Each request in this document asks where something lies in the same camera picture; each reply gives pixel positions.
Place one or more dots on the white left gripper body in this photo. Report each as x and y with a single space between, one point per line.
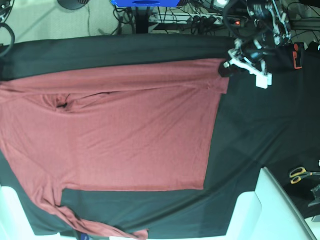
247 55

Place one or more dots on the red long-sleeve T-shirt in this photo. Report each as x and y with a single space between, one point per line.
129 128

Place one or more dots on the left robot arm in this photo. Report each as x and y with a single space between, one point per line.
272 30

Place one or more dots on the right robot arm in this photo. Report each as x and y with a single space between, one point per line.
6 7

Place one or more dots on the orange and black clamp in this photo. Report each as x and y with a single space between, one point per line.
298 55

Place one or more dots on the white power strip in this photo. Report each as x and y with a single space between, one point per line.
186 18

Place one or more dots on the small black metal part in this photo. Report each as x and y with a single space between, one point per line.
316 202

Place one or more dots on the blue plastic box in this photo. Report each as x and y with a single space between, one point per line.
145 3

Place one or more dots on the white foam block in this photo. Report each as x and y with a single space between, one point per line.
267 213

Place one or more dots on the black round stand base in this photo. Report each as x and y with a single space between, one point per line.
73 4

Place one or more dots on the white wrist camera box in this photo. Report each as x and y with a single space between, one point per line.
263 81

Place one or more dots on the black table leg post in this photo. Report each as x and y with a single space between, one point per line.
142 15

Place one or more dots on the yellow-handled scissors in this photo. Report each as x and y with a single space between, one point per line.
300 173

